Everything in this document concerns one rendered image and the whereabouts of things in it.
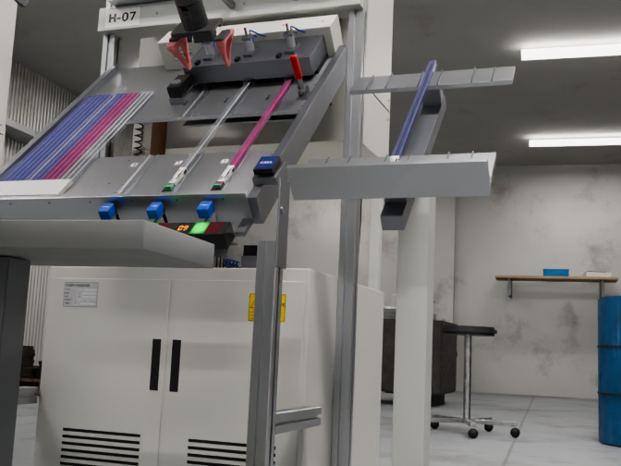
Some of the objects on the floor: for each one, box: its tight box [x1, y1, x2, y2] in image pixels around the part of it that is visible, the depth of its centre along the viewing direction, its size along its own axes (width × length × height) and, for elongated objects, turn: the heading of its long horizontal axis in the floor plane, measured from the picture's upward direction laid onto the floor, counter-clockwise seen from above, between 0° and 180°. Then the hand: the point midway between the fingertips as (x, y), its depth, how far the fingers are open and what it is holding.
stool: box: [431, 325, 520, 438], centre depth 485 cm, size 56×59×62 cm
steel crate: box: [381, 319, 457, 407], centre depth 770 cm, size 90×109×76 cm
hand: (208, 64), depth 183 cm, fingers open, 9 cm apart
